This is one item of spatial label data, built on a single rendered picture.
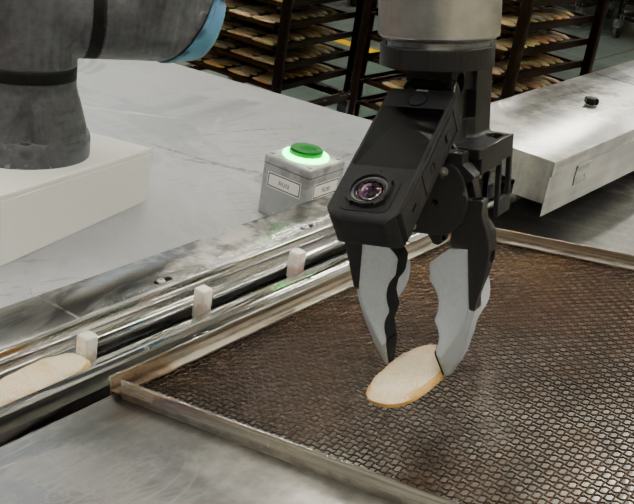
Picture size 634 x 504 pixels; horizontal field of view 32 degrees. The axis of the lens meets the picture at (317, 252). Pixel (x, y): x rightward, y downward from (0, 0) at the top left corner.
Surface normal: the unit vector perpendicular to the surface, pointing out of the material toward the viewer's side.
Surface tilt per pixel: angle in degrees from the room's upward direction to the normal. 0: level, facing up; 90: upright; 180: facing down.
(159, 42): 116
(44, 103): 68
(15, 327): 0
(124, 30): 105
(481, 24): 81
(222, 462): 10
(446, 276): 89
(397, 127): 31
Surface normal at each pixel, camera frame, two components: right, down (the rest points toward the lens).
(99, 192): 0.88, 0.30
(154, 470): 0.00, -0.95
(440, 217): -0.49, 0.27
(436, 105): -0.25, -0.69
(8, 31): 0.00, 0.35
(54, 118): 0.69, 0.03
